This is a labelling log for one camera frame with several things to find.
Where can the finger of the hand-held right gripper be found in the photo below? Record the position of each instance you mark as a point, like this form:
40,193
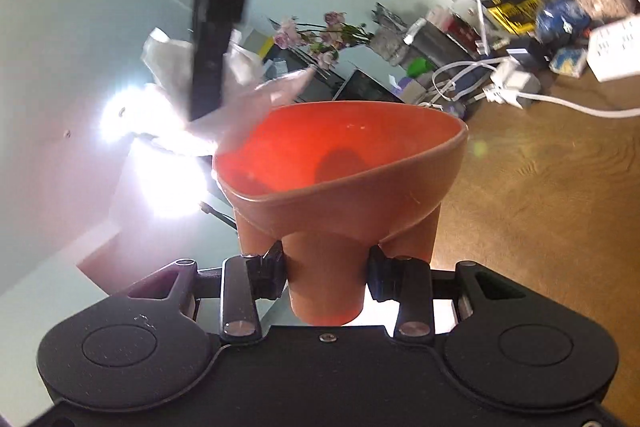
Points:
207,77

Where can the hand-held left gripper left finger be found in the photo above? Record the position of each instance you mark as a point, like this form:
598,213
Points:
270,272

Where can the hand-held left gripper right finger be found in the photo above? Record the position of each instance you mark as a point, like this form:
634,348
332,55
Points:
380,277

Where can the clear plastic bag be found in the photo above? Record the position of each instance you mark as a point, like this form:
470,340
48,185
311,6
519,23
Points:
260,97

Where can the orange bowl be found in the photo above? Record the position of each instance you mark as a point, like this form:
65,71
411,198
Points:
350,142

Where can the pink flower bouquet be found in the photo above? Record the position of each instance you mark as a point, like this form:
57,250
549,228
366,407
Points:
332,37

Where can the dark laptop screen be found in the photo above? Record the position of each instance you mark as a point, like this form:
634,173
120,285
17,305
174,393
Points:
367,86

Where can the green plastic object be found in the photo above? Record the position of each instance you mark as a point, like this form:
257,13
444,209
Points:
419,67

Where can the white power strip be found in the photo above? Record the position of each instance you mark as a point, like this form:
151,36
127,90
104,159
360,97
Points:
512,82

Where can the blue and yellow packet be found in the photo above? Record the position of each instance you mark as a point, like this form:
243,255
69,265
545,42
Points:
569,61

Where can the yellow and black package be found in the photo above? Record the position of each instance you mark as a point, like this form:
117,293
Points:
515,14

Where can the blue plastic bag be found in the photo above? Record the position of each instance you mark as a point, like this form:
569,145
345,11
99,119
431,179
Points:
562,17

